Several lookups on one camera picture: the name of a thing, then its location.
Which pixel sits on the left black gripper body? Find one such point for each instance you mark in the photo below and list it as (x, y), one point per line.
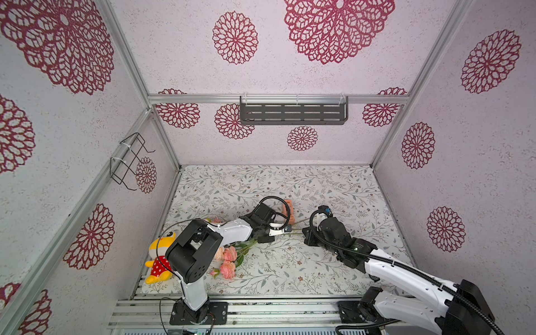
(264, 238)

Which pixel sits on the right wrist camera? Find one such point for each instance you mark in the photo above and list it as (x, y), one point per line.
(324, 209)

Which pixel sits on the aluminium rail frame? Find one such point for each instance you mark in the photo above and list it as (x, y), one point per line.
(157, 312)

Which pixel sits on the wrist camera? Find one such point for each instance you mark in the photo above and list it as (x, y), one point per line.
(324, 209)
(280, 231)

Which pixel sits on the dark grey wall shelf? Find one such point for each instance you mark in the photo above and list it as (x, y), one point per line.
(292, 114)

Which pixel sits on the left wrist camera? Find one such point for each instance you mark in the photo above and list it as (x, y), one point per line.
(280, 231)

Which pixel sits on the pink flower bouquet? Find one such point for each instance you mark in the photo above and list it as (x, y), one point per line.
(229, 257)

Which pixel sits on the yellow plush toy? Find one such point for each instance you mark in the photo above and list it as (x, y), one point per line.
(160, 268)

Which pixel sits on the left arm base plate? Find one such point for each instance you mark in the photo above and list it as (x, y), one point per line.
(199, 313)

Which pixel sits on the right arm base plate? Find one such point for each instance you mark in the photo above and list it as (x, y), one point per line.
(356, 312)

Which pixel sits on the black wire wall rack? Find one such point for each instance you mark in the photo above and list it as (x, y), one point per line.
(135, 169)

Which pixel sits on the orange tape dispenser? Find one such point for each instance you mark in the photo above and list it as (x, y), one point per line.
(288, 210)

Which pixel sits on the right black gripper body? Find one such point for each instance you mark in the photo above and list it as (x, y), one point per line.
(312, 236)

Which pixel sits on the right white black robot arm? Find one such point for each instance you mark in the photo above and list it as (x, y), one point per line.
(437, 305)

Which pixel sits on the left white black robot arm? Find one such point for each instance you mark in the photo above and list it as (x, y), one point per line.
(192, 252)

